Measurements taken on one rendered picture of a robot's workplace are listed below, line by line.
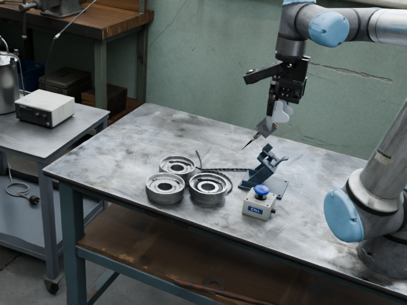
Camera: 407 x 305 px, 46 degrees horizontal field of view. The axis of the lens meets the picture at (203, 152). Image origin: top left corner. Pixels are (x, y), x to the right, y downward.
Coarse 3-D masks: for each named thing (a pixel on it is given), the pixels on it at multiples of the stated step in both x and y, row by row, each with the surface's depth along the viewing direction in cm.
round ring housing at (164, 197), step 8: (152, 176) 132; (160, 176) 134; (168, 176) 134; (176, 176) 133; (160, 184) 131; (168, 184) 132; (184, 184) 129; (152, 192) 126; (160, 192) 125; (168, 192) 128; (176, 192) 126; (152, 200) 128; (160, 200) 126; (168, 200) 126; (176, 200) 128
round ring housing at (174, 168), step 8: (160, 160) 139; (168, 160) 142; (176, 160) 143; (184, 160) 143; (192, 160) 141; (160, 168) 136; (168, 168) 138; (176, 168) 141; (184, 168) 139; (192, 168) 140; (184, 176) 135; (192, 176) 137
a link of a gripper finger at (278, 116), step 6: (276, 102) 125; (276, 108) 126; (282, 108) 125; (276, 114) 126; (282, 114) 126; (270, 120) 127; (276, 120) 127; (282, 120) 126; (288, 120) 126; (270, 126) 128
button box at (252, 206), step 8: (248, 192) 128; (248, 200) 125; (256, 200) 125; (264, 200) 125; (272, 200) 126; (248, 208) 125; (256, 208) 124; (264, 208) 123; (272, 208) 127; (256, 216) 125; (264, 216) 124
